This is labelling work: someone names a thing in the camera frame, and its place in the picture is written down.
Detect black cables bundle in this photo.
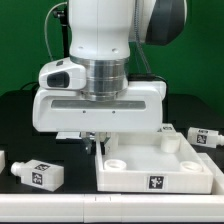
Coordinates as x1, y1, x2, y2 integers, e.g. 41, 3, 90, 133
19, 81, 40, 92

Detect grey cable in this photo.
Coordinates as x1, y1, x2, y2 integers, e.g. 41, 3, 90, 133
44, 1, 68, 63

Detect white marker tag sheet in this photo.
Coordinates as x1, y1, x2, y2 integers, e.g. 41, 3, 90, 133
56, 132, 82, 140

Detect black camera stand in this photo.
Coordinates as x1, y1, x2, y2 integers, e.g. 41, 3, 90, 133
53, 7, 69, 57

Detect white right fence rail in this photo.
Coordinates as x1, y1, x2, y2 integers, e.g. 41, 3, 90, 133
199, 153, 224, 195

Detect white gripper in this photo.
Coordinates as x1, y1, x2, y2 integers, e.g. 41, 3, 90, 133
32, 81, 166, 155

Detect white fence rail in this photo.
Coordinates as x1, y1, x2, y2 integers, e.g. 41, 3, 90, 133
199, 153, 224, 195
0, 194, 224, 223

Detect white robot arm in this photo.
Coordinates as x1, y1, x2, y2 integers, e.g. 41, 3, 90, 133
32, 0, 187, 145

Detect white square tabletop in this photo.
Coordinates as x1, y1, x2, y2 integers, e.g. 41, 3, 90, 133
95, 132, 213, 194

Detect white front fence rail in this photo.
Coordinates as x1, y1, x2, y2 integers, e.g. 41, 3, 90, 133
0, 194, 224, 223

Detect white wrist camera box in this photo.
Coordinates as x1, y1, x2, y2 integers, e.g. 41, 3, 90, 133
39, 57, 86, 90

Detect white left fence piece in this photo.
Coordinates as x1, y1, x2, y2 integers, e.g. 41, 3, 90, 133
0, 151, 5, 174

